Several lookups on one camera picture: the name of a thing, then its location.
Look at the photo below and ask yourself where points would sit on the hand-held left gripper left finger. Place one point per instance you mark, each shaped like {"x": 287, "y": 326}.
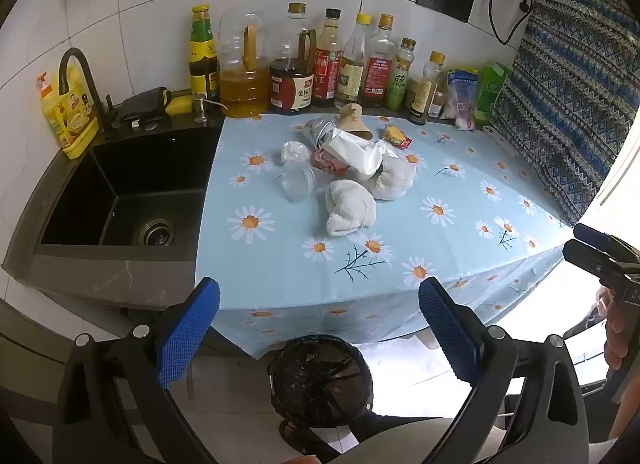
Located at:
{"x": 187, "y": 331}

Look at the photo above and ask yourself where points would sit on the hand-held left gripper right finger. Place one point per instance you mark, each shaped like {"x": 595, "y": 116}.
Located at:
{"x": 450, "y": 334}

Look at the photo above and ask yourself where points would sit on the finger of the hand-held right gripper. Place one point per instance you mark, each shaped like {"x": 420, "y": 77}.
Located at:
{"x": 587, "y": 256}
{"x": 595, "y": 235}

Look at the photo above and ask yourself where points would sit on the trash bin with black bag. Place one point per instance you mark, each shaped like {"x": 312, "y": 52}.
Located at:
{"x": 320, "y": 379}

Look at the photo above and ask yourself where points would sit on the white towel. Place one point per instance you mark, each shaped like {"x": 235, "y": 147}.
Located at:
{"x": 350, "y": 211}
{"x": 395, "y": 179}

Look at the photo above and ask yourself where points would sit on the clear plastic cup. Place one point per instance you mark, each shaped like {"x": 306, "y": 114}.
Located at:
{"x": 298, "y": 183}

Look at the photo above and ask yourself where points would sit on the white tissue packet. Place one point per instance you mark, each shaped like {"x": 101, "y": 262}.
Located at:
{"x": 357, "y": 152}

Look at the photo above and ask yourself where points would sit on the yellow snack wrapper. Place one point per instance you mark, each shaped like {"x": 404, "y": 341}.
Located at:
{"x": 395, "y": 137}

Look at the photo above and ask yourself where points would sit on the clear plastic lid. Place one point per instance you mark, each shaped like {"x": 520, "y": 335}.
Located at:
{"x": 295, "y": 152}

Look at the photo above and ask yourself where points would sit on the pink snack wrapper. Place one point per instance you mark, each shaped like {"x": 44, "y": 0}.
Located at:
{"x": 327, "y": 163}

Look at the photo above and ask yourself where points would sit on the brown paper cup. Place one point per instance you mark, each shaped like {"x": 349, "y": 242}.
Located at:
{"x": 356, "y": 123}

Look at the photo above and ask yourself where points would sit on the foil packet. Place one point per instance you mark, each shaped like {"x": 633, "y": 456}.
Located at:
{"x": 320, "y": 130}

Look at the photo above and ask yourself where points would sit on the person's right forearm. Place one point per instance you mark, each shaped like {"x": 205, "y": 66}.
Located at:
{"x": 629, "y": 414}

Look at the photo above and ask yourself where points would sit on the person's right hand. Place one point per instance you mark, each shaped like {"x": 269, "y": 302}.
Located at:
{"x": 620, "y": 331}

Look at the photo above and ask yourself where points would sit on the daisy print blue tablecloth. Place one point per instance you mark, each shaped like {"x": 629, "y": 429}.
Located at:
{"x": 425, "y": 244}

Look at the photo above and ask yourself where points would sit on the blue patterned cloth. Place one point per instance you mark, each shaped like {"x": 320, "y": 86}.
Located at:
{"x": 565, "y": 94}

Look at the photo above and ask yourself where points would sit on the black sink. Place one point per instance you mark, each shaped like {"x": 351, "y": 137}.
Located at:
{"x": 125, "y": 194}

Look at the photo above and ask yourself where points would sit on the white and blue plastic bag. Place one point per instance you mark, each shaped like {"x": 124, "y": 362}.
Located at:
{"x": 462, "y": 99}

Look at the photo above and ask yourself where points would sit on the small spice jar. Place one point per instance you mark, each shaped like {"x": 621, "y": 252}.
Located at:
{"x": 438, "y": 105}

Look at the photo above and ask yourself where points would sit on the chrome sink dispenser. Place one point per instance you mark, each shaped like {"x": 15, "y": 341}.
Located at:
{"x": 200, "y": 109}

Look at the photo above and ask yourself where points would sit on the yellow sponge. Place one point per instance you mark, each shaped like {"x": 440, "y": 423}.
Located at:
{"x": 180, "y": 104}

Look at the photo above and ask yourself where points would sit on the black cloth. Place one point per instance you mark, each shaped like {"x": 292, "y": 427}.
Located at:
{"x": 142, "y": 104}

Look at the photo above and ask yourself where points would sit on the yellow dish soap bottle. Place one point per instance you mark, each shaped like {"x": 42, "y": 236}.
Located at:
{"x": 70, "y": 117}

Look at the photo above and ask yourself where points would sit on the green oil bottle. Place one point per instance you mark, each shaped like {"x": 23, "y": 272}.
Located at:
{"x": 400, "y": 82}

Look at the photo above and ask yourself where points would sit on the large cooking oil jug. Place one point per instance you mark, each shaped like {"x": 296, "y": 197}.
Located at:
{"x": 245, "y": 79}

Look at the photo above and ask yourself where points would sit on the black faucet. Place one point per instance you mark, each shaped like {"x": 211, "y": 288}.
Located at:
{"x": 90, "y": 89}

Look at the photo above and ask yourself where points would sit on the dark soy sauce jug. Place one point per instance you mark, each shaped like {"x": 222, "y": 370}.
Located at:
{"x": 291, "y": 84}

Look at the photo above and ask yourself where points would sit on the clear bottle with red label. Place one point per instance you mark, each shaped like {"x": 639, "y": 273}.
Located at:
{"x": 377, "y": 72}

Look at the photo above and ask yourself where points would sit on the green label sauce bottle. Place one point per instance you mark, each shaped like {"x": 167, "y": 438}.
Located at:
{"x": 202, "y": 54}

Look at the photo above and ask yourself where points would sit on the clear bottle with yellow cap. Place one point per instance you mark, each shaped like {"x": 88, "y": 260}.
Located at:
{"x": 352, "y": 69}

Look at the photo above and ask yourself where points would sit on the dark bottle with red label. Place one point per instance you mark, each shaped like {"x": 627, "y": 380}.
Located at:
{"x": 327, "y": 64}

